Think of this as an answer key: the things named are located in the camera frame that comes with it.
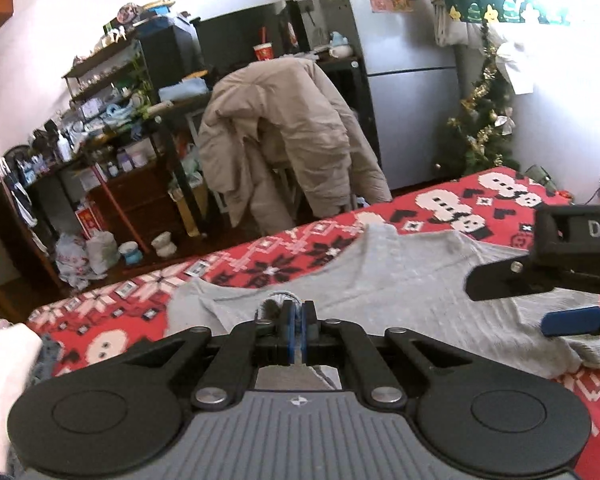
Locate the white ceramic pot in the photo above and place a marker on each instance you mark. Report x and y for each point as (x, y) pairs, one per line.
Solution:
(161, 245)

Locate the light blue folded cloth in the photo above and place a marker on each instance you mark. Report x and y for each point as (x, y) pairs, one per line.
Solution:
(182, 91)

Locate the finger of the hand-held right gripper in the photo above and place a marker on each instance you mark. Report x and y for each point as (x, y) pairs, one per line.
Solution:
(510, 280)
(572, 321)

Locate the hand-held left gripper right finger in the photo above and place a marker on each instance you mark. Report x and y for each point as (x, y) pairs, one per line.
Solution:
(310, 330)

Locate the blue white bowl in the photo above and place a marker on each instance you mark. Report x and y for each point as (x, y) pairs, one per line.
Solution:
(130, 254)

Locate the beige tied curtain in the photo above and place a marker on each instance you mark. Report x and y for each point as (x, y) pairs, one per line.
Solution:
(450, 25)

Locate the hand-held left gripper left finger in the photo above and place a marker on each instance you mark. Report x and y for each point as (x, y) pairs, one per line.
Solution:
(285, 330)

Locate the red patterned blanket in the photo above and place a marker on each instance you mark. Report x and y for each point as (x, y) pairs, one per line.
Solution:
(130, 305)

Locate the white cloth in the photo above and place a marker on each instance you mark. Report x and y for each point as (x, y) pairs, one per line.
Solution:
(5, 390)

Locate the green wrapped gift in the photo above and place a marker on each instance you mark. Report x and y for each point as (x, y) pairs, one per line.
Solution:
(537, 174)

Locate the light blue figurine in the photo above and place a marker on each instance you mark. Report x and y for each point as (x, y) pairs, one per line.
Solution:
(340, 45)

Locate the printed plastic bag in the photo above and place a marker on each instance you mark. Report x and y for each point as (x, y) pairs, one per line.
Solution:
(72, 260)

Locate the white pump bottle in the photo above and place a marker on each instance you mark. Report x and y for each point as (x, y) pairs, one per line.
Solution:
(64, 147)

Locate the red printed box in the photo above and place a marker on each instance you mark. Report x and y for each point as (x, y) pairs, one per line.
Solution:
(89, 221)

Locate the red broom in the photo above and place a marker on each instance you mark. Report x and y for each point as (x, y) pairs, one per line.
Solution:
(120, 207)

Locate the black box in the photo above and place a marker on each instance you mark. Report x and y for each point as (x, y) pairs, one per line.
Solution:
(170, 60)

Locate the grey knitted sweater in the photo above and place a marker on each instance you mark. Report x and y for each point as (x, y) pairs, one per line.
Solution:
(405, 280)

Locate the small decorated christmas tree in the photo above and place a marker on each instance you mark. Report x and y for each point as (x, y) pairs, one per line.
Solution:
(485, 130)

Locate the white plastic bag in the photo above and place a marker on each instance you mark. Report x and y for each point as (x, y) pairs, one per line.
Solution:
(102, 252)

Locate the red paper cup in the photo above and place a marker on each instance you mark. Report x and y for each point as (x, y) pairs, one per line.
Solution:
(264, 52)

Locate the brown wooden door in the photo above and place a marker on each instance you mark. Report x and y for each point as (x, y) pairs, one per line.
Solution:
(0, 240)

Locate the beige padded jacket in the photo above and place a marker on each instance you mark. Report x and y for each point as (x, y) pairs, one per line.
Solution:
(290, 125)

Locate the silver refrigerator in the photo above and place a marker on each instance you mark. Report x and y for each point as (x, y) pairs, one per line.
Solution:
(405, 125)

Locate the white bow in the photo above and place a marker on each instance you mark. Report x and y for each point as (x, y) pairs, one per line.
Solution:
(515, 67)

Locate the brown wooden cabinet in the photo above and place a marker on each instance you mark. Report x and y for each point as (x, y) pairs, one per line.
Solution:
(140, 200)

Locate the black television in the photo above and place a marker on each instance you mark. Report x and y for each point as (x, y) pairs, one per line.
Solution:
(235, 35)

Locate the blue grey knitted cloth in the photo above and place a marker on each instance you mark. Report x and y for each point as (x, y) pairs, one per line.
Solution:
(47, 355)

